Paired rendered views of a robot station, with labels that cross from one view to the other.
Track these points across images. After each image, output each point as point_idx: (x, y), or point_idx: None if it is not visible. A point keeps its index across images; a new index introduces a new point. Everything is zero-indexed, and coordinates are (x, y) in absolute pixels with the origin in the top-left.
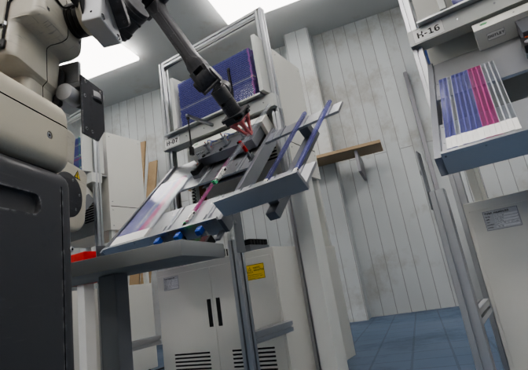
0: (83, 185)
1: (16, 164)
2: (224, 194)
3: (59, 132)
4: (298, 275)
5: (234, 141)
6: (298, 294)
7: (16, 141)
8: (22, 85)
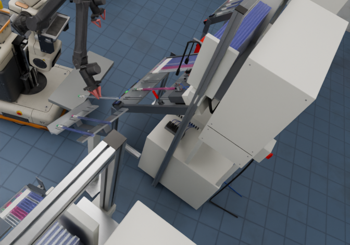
0: (47, 62)
1: None
2: (139, 99)
3: None
4: (162, 158)
5: (186, 84)
6: (158, 160)
7: None
8: None
